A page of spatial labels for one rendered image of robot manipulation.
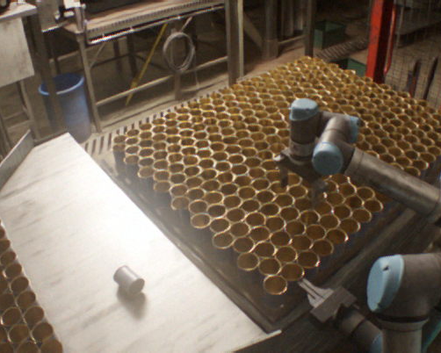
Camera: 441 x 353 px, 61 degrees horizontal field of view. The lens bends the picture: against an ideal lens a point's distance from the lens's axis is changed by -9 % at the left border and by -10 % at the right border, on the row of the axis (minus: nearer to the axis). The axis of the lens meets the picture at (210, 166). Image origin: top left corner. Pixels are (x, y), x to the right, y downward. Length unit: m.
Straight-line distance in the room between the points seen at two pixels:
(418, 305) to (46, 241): 1.27
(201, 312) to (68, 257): 0.53
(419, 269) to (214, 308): 0.65
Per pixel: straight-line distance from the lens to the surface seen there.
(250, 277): 1.28
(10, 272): 1.49
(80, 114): 4.12
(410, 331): 0.91
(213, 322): 1.26
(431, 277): 0.89
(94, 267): 1.46
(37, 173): 1.99
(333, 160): 0.98
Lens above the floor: 2.14
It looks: 36 degrees down
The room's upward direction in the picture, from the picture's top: 4 degrees counter-clockwise
